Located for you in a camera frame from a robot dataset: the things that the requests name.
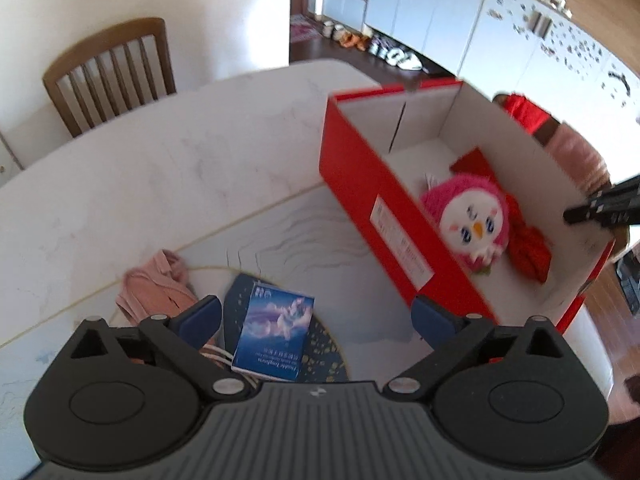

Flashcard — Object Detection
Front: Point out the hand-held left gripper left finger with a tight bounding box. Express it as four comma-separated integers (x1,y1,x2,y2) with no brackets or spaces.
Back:
67,294,251,403

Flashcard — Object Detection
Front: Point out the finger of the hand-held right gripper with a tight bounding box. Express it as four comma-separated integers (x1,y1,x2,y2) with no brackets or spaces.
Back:
563,174,640,231

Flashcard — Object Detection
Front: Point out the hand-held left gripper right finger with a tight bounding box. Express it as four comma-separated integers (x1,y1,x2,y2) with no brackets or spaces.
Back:
382,294,571,403

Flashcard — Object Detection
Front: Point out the pink cloth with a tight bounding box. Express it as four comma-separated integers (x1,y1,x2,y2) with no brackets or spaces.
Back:
115,249,221,356

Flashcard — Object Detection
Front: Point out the blue printed packet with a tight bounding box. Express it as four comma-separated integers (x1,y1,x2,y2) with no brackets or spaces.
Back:
231,281,316,375

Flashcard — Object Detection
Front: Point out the red cardboard box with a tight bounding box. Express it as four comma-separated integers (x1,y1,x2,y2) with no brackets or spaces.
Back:
319,77,617,336

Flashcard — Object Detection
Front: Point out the pink towel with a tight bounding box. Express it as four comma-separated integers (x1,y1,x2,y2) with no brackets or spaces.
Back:
545,124,611,196

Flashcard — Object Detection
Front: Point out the red knitted cloth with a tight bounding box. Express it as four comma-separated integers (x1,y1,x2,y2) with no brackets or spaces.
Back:
502,192,553,283

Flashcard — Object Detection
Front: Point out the pink plush toy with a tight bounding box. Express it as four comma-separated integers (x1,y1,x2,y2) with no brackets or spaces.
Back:
419,172,511,276

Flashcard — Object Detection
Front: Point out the dark blue round mat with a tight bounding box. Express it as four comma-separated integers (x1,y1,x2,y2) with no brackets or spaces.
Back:
220,274,351,385

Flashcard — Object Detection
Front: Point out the white table mat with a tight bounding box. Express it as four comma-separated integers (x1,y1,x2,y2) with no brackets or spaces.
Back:
0,180,431,466

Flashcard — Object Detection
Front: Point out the white drawer unit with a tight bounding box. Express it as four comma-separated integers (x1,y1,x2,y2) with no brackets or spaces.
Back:
0,130,23,186

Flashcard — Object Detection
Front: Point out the row of shoes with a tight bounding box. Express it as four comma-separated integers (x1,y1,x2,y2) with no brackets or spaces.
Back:
320,20,426,72

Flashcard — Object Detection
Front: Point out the white cabinet row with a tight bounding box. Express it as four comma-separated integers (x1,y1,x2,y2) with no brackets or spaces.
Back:
320,0,640,126

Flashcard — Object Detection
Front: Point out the wooden slatted chair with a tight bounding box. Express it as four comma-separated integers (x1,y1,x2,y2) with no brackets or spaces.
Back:
42,16,177,139

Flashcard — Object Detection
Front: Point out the patterned door rug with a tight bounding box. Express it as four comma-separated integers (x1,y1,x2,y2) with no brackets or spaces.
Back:
290,14,321,45

